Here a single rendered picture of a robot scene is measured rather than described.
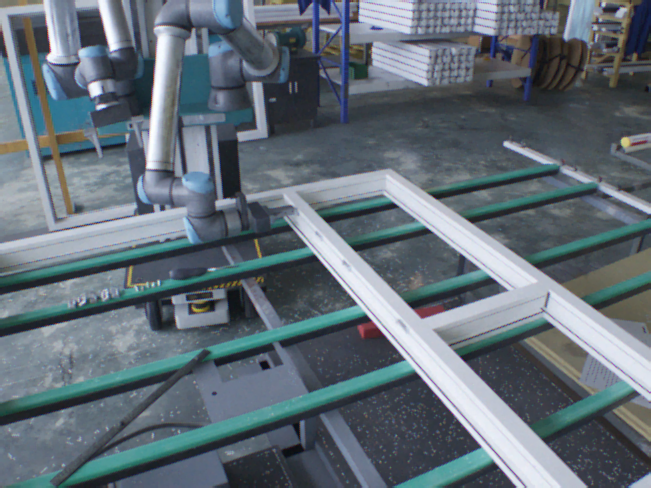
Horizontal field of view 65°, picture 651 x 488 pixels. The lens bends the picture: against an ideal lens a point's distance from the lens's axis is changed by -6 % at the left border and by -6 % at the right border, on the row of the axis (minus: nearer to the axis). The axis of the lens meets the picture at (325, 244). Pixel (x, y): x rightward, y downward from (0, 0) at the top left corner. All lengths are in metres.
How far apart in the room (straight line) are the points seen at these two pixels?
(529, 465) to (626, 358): 0.43
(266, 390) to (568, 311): 0.78
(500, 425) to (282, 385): 0.48
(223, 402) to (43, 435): 1.40
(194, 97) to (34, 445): 1.61
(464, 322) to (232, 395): 0.57
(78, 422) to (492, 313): 1.77
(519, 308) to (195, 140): 1.75
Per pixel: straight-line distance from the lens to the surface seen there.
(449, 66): 6.03
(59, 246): 1.83
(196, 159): 2.68
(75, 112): 5.33
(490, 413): 1.11
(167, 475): 1.33
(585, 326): 1.45
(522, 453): 1.08
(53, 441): 2.47
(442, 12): 5.95
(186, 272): 1.58
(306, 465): 1.46
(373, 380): 1.23
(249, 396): 1.22
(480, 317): 1.36
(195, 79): 2.48
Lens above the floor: 1.73
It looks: 30 degrees down
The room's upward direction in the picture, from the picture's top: straight up
